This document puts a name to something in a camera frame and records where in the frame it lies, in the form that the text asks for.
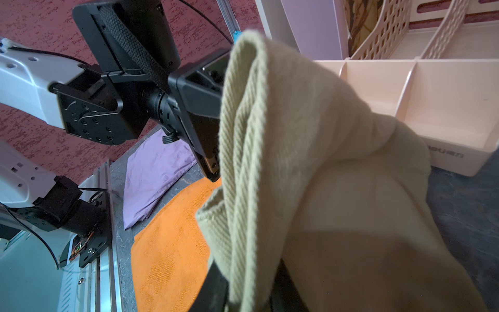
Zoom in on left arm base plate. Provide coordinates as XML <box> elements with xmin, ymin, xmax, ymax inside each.
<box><xmin>70</xmin><ymin>189</ymin><xmax>112</xmax><ymax>269</ymax></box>

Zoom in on orange cloth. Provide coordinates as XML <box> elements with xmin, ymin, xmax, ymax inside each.
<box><xmin>131</xmin><ymin>178</ymin><xmax>222</xmax><ymax>311</ymax></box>

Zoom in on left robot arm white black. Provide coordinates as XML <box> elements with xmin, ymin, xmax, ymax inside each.
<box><xmin>1</xmin><ymin>1</ymin><xmax>229</xmax><ymax>268</ymax></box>

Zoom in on beige desk file organizer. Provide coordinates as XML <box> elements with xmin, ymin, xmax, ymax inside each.
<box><xmin>255</xmin><ymin>0</ymin><xmax>499</xmax><ymax>177</ymax></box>

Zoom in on lilac paper folder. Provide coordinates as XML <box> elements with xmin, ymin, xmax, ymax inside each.
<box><xmin>282</xmin><ymin>0</ymin><xmax>349</xmax><ymax>61</ymax></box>

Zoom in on beige long pants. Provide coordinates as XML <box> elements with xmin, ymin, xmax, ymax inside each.
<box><xmin>196</xmin><ymin>31</ymin><xmax>487</xmax><ymax>311</ymax></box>

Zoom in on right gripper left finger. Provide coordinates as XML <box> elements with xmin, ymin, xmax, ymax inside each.
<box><xmin>189</xmin><ymin>262</ymin><xmax>229</xmax><ymax>312</ymax></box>

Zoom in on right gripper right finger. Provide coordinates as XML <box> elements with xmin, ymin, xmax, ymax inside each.
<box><xmin>269</xmin><ymin>261</ymin><xmax>308</xmax><ymax>312</ymax></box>

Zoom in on left aluminium corner post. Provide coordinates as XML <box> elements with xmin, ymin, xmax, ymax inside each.
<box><xmin>216</xmin><ymin>0</ymin><xmax>241</xmax><ymax>42</ymax></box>

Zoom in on folded purple shorts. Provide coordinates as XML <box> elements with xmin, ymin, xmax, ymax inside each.
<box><xmin>122</xmin><ymin>130</ymin><xmax>196</xmax><ymax>230</ymax></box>

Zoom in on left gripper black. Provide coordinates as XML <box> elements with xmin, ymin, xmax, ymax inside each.
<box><xmin>142</xmin><ymin>48</ymin><xmax>230</xmax><ymax>182</ymax></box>

